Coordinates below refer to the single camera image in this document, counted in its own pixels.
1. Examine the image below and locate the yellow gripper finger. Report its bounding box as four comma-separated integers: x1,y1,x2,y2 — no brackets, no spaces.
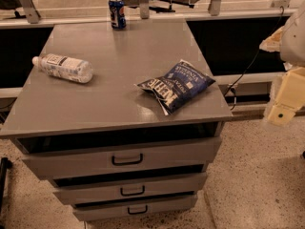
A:
266,67,305,126

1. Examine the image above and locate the clear plastic water bottle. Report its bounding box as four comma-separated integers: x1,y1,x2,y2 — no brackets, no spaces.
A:
32,53,93,84

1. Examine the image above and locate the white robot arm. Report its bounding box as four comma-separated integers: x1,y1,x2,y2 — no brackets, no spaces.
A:
266,2,305,126

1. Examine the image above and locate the blue chip bag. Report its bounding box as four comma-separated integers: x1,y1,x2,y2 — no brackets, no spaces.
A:
137,60,215,115

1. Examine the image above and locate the grey drawer cabinet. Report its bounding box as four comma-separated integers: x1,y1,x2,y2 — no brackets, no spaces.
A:
1,20,231,210

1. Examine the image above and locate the middle grey drawer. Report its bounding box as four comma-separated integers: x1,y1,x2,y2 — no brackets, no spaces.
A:
53,173,207,205

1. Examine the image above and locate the grey drawer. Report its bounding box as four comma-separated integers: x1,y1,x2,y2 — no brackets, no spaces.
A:
23,136,222,179
73,193,197,221
53,173,207,205

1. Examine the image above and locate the blue soda can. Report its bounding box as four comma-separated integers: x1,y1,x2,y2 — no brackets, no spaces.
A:
109,0,126,30

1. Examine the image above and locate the bottom grey drawer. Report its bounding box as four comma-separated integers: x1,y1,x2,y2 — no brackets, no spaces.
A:
73,193,197,221

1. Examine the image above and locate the top grey drawer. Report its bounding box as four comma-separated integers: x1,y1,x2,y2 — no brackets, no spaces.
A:
23,136,222,179

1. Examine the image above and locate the black object at floor left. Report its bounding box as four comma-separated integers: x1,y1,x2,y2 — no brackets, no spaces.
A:
0,157,12,212

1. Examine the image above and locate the black cable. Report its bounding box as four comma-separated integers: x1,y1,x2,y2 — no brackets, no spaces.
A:
223,5,286,111

